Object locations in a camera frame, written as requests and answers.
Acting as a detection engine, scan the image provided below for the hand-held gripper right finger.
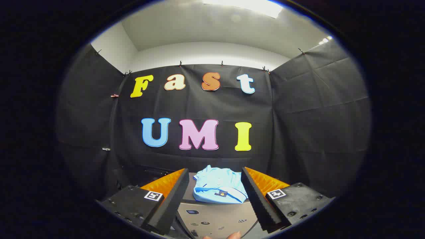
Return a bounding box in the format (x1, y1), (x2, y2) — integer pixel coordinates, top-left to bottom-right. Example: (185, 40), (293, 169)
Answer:
(241, 167), (335, 233)

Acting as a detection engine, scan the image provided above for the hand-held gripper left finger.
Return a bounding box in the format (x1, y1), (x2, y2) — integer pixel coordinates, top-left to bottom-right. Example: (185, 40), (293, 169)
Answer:
(96, 168), (190, 235)

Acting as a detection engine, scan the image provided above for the light blue button shirt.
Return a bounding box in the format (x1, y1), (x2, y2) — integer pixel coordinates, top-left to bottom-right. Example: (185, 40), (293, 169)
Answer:
(193, 165), (249, 204)

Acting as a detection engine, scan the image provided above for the grey metal cabinet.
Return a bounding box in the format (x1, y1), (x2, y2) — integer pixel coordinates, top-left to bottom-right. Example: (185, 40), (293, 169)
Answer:
(176, 172), (259, 239)

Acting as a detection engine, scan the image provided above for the black backdrop cloth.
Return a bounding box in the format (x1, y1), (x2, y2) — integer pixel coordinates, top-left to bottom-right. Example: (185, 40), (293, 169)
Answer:
(56, 39), (372, 203)

